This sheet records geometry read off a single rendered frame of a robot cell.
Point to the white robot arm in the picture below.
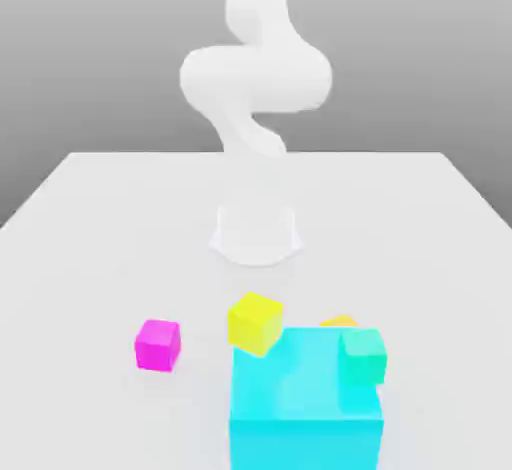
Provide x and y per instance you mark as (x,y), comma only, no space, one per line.
(256,78)

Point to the small green cube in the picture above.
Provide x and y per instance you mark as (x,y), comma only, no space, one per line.
(364,356)

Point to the small yellow cube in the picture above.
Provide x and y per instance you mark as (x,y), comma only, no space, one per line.
(254,324)

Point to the large cyan box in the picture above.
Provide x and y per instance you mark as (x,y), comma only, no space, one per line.
(304,410)

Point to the small magenta cube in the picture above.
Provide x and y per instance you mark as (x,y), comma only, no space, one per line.
(156,345)

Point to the small orange cube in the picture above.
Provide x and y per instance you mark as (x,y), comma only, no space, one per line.
(340,322)

